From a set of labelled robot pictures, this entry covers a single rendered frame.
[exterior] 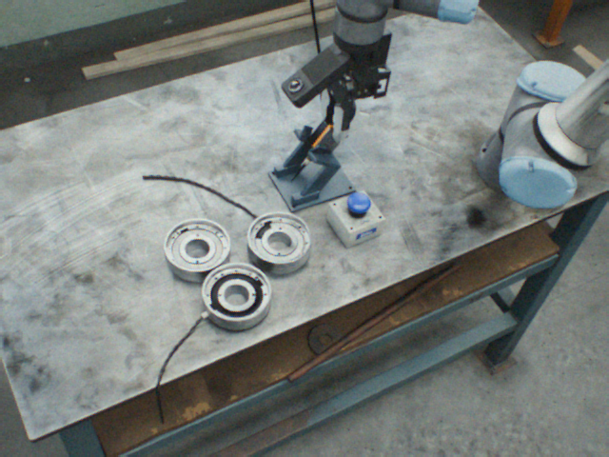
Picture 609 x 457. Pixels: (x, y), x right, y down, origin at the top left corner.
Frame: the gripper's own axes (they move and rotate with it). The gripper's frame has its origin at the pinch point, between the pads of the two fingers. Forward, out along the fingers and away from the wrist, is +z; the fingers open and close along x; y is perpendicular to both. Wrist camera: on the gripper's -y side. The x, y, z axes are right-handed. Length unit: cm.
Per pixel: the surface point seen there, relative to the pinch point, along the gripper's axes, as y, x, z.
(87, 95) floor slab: -20, 126, 92
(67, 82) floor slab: -24, 135, 92
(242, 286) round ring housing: -23.4, -17.1, 9.1
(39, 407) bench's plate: -57, -23, 12
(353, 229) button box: -2.8, -15.3, 7.4
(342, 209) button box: -2.6, -10.8, 7.4
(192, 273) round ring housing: -29.7, -12.5, 8.4
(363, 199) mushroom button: 0.2, -12.2, 4.4
